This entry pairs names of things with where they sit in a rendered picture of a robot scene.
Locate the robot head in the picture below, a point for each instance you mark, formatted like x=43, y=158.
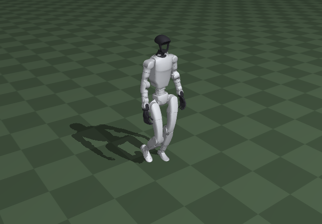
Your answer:
x=162, y=40

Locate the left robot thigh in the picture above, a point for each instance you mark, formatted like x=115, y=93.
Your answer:
x=172, y=111

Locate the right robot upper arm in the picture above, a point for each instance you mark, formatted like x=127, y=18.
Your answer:
x=147, y=66

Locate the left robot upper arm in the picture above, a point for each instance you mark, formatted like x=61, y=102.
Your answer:
x=174, y=73

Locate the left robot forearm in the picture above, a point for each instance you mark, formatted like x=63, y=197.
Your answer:
x=178, y=85

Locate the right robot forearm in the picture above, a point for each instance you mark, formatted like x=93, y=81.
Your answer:
x=144, y=95

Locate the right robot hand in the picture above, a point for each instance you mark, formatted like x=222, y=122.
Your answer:
x=146, y=115

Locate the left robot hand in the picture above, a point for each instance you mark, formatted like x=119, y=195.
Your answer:
x=182, y=101

